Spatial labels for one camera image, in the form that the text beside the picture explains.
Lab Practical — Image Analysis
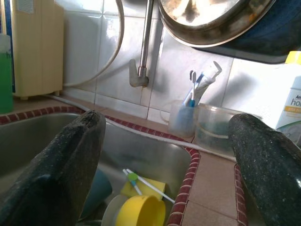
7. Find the white detergent bottle yellow cap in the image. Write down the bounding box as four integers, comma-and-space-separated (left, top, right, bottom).
275, 50, 301, 142

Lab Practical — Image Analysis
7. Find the yellow dish sponge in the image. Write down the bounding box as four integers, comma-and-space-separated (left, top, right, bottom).
120, 175, 166, 201

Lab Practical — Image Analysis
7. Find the clear small plastic bucket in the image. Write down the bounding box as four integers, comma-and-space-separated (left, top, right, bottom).
194, 103, 238, 153

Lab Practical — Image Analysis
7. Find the yellow plastic bowl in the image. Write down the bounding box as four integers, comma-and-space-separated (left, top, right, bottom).
115, 194, 166, 226

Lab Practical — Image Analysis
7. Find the beige water filter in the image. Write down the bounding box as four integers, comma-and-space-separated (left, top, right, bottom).
0, 0, 64, 101

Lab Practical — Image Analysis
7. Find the clear toothbrush cup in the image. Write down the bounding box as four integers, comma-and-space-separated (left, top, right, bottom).
161, 100, 197, 138

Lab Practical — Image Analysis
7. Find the white toothpaste tube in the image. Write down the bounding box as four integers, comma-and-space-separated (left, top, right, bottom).
195, 61, 223, 104

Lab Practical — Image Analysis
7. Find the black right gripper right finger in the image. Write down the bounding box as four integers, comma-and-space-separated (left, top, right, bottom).
228, 113, 301, 226

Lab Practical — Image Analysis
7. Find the hanging steel pan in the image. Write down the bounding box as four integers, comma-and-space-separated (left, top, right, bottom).
158, 0, 277, 48

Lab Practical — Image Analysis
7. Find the white toothbrush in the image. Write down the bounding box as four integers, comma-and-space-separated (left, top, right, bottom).
183, 70, 197, 108

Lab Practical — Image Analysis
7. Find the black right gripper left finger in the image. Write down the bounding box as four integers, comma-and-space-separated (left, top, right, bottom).
0, 109, 106, 226

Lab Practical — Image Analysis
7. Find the green dish soap bottle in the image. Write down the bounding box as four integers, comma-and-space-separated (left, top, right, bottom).
0, 32, 14, 114

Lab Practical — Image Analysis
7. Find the round steel plate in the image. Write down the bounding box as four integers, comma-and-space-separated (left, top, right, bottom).
101, 194, 132, 226

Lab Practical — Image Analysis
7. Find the plain white straw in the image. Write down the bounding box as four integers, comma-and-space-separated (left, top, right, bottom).
126, 168, 176, 204

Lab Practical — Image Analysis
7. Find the white straw green disc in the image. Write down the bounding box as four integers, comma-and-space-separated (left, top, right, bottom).
122, 169, 144, 196

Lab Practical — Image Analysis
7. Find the white wall tube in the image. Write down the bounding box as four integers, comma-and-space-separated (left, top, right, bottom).
63, 0, 125, 88

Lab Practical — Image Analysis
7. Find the dark blue hanging pan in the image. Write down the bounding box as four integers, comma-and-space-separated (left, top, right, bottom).
190, 0, 301, 64

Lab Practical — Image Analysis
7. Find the steel wall tap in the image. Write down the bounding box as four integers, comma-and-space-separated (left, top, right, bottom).
128, 0, 155, 88

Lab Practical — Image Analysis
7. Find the teal cup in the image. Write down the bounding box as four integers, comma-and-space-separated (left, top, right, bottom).
79, 168, 113, 215

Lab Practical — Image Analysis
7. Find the steel sink basin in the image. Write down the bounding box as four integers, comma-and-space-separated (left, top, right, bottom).
0, 113, 200, 226

